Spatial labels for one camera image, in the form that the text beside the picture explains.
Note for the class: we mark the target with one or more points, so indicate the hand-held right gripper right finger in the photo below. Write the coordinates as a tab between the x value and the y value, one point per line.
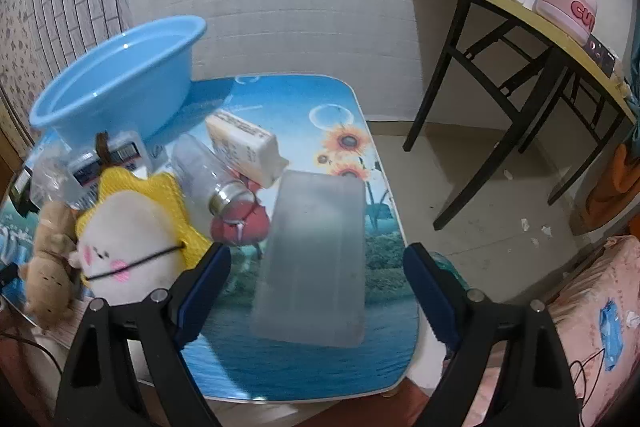
430	292

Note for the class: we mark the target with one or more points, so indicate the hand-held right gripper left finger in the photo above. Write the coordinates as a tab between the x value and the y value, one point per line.
200	297

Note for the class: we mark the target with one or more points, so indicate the blue face mask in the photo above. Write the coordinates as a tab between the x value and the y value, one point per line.
611	332

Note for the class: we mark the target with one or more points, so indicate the cream white carton box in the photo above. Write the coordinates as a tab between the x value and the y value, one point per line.
240	142

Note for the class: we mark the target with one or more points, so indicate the brown plush toy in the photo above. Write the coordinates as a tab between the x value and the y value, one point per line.
47	277

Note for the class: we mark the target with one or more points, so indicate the orange cloth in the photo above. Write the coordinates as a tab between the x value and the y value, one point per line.
612	187

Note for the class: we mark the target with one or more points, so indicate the pink floral bedding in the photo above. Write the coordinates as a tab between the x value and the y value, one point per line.
575	307

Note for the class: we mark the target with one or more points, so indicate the small black box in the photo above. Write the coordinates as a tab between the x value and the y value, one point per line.
22	192

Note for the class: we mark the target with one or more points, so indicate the white and yellow plush toy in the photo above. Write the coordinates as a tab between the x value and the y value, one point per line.
125	237

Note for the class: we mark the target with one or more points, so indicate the folding table with yellow top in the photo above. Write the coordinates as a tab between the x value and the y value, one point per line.
500	4

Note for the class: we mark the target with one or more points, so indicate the light blue plastic basin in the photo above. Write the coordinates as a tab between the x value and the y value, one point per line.
125	82

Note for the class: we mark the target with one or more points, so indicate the clear plastic jar with label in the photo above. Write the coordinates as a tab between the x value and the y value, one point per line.
100	162

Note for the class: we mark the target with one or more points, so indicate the black device on folding table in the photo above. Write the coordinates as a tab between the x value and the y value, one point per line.
602	54

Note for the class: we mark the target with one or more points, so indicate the clear bottle with metal cap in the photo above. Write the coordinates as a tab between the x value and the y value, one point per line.
200	172

